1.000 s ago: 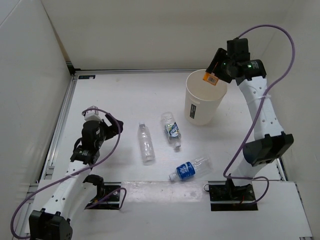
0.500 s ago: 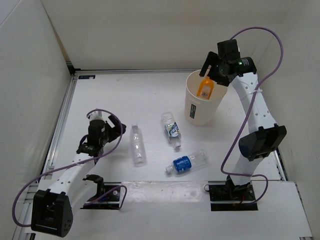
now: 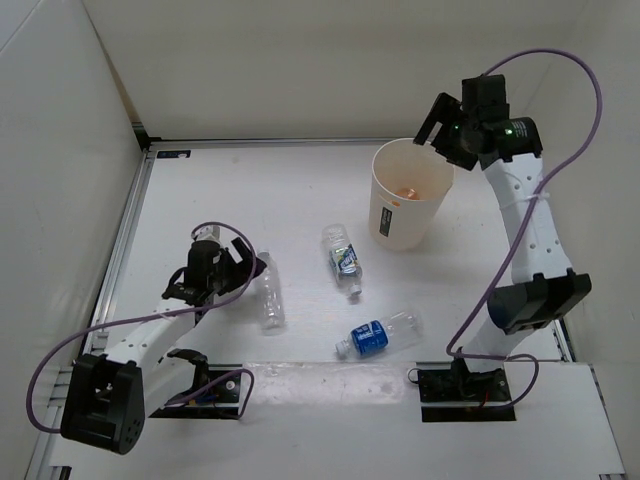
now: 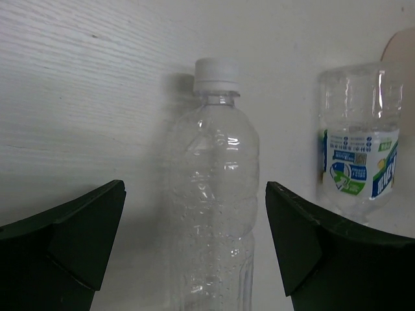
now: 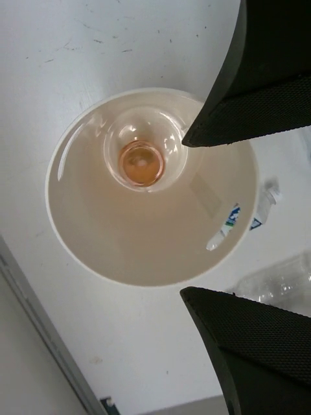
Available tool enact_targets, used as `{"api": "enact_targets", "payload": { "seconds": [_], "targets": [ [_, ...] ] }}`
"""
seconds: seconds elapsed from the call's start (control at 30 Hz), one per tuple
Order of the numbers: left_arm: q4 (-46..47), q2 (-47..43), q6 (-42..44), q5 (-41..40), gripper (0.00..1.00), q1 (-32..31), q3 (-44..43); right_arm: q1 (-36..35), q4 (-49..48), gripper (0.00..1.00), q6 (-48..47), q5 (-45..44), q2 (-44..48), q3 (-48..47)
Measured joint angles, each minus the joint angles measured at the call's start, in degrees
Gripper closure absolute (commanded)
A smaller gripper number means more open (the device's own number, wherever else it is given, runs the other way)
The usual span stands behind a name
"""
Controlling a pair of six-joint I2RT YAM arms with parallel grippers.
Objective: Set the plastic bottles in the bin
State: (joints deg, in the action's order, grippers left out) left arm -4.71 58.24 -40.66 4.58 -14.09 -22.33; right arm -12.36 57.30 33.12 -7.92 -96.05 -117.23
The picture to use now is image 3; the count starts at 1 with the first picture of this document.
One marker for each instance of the blue label clear water bottle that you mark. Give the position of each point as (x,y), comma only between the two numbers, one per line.
(382,335)

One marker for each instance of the aluminium table edge rail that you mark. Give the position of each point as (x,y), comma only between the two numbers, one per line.
(54,379)

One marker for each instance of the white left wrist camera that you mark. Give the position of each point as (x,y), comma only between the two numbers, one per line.
(207,232)

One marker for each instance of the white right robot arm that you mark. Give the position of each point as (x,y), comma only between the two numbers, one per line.
(544,285)

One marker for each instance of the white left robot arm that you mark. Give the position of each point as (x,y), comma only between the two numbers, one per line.
(112,394)

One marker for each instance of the cream plastic bin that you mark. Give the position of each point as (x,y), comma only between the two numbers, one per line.
(408,185)

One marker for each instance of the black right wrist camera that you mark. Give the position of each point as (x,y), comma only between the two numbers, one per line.
(484,98)

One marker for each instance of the clear unlabelled plastic bottle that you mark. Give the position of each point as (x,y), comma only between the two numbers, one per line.
(268,288)

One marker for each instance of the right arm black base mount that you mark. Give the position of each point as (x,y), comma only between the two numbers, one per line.
(453,394)

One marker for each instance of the blue corner sticker left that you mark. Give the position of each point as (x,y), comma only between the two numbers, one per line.
(173,154)

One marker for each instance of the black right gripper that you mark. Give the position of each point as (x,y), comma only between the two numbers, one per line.
(445,108)

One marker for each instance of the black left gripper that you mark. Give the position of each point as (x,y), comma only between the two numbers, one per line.
(244,252)

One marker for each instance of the green white label water bottle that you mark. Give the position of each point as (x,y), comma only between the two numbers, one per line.
(343,260)

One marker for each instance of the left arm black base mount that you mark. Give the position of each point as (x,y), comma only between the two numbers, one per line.
(222,395)

